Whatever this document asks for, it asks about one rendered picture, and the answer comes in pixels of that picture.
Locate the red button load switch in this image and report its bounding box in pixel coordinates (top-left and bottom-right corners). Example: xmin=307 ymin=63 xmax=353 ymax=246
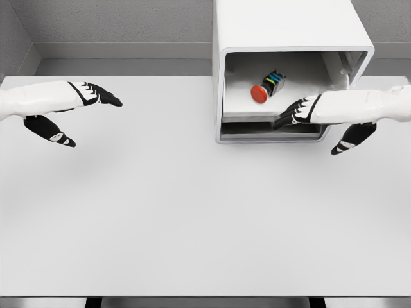
xmin=250 ymin=70 xmax=287 ymax=104

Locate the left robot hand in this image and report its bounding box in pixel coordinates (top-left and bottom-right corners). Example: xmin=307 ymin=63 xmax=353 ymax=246
xmin=19 ymin=80 xmax=123 ymax=148

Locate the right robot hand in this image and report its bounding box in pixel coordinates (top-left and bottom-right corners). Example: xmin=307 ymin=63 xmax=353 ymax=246
xmin=273 ymin=91 xmax=378 ymax=156

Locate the white cabinet drawer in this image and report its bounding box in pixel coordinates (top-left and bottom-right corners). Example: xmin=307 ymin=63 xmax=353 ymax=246
xmin=222 ymin=53 xmax=351 ymax=124

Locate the white tabletop storage cabinet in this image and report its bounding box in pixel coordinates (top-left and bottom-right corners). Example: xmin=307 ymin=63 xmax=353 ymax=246
xmin=212 ymin=0 xmax=376 ymax=145

